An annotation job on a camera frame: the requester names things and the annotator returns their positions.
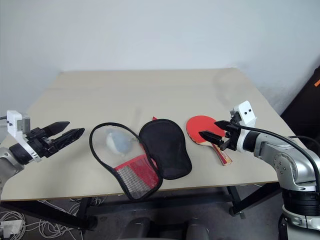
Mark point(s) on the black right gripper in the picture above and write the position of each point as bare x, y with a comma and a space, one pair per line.
231, 140

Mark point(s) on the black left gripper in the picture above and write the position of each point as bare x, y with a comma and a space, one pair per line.
40, 143

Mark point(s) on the red table tennis paddle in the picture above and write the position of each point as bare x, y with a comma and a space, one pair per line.
197, 125

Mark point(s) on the red and black pouch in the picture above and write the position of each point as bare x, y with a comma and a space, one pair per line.
165, 150

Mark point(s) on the grey round zipper pull tab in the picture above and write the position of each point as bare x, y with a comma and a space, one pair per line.
120, 145

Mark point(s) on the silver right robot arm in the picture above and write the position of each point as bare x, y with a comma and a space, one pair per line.
285, 160

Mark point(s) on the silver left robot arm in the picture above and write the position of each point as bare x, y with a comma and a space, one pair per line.
7, 162

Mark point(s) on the white power strip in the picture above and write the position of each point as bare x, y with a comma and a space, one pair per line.
10, 227

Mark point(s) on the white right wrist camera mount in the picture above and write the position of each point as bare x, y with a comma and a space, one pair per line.
246, 110

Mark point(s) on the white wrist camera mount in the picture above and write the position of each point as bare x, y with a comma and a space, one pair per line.
12, 120
246, 110

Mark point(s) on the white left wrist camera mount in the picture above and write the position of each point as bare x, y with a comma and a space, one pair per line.
12, 120

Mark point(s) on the black metal table frame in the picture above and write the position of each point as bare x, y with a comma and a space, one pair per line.
236, 197

